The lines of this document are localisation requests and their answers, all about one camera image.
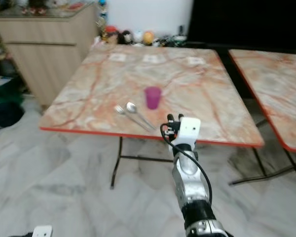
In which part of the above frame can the purple plastic cup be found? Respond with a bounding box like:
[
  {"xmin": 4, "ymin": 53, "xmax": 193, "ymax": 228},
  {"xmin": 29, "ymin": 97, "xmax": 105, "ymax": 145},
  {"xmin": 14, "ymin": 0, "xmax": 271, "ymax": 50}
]
[{"xmin": 144, "ymin": 86, "xmax": 162, "ymax": 110}]

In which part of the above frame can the silver metal spoon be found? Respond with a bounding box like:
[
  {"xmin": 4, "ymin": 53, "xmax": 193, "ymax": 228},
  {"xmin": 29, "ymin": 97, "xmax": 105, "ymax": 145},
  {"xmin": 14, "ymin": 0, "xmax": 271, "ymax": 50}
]
[{"xmin": 126, "ymin": 102, "xmax": 157, "ymax": 130}]

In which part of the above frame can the silver metal fork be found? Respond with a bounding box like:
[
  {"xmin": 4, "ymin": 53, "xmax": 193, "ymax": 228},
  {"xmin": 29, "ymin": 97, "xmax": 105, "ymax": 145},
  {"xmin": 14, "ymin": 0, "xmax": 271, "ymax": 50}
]
[{"xmin": 114, "ymin": 104, "xmax": 152, "ymax": 132}]

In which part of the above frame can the white paper card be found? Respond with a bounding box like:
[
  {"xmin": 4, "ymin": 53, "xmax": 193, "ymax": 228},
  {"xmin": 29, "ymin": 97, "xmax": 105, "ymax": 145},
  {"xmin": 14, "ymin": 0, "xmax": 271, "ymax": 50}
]
[
  {"xmin": 185, "ymin": 56, "xmax": 205, "ymax": 67},
  {"xmin": 142, "ymin": 54, "xmax": 164, "ymax": 65}
]

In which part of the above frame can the marble folding table red edge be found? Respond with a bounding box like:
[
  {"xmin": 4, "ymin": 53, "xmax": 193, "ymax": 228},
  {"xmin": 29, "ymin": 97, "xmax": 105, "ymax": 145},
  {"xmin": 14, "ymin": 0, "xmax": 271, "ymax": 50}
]
[
  {"xmin": 228, "ymin": 48, "xmax": 296, "ymax": 186},
  {"xmin": 39, "ymin": 43, "xmax": 266, "ymax": 191}
]

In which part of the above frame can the orange round toy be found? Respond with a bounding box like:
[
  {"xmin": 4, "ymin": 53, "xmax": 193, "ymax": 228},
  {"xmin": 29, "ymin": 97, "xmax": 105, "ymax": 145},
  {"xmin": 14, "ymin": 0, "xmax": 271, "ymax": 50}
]
[{"xmin": 142, "ymin": 31, "xmax": 155, "ymax": 45}]

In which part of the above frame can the white round toy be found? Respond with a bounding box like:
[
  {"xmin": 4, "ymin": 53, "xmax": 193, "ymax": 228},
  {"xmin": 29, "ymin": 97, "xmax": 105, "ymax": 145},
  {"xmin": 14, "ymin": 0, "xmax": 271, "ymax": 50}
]
[{"xmin": 133, "ymin": 31, "xmax": 144, "ymax": 44}]

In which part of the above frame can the black toy figure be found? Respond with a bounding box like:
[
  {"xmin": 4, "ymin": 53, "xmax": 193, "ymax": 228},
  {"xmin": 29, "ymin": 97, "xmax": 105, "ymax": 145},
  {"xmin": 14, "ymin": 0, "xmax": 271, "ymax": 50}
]
[{"xmin": 119, "ymin": 31, "xmax": 132, "ymax": 45}]

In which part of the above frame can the red capped toy figure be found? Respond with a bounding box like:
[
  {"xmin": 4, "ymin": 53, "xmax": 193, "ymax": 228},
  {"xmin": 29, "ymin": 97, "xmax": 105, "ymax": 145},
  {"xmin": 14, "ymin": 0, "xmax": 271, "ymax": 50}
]
[{"xmin": 102, "ymin": 25, "xmax": 119, "ymax": 45}]

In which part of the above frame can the black television screen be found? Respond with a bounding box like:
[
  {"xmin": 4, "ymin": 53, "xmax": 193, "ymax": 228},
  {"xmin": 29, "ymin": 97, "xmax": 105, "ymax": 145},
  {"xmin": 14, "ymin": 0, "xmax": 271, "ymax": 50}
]
[{"xmin": 185, "ymin": 0, "xmax": 296, "ymax": 49}]

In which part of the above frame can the dark green bag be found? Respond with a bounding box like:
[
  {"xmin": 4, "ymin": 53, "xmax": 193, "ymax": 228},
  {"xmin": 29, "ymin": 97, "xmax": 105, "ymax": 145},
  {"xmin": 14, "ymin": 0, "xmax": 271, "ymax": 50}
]
[{"xmin": 0, "ymin": 75, "xmax": 26, "ymax": 130}]

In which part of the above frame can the light wooden cabinet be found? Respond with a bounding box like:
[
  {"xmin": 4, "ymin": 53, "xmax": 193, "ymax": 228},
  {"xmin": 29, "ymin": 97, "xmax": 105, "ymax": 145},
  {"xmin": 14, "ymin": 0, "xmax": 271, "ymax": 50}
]
[{"xmin": 0, "ymin": 4, "xmax": 100, "ymax": 109}]

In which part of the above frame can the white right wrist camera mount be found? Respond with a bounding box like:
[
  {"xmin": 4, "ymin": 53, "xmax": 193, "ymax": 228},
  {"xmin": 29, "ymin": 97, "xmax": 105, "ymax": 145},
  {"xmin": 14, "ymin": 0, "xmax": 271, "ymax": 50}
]
[{"xmin": 178, "ymin": 117, "xmax": 201, "ymax": 147}]

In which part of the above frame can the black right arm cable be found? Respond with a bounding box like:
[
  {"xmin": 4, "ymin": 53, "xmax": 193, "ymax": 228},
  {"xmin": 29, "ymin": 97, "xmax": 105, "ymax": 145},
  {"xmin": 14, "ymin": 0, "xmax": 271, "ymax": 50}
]
[{"xmin": 160, "ymin": 123, "xmax": 214, "ymax": 204}]

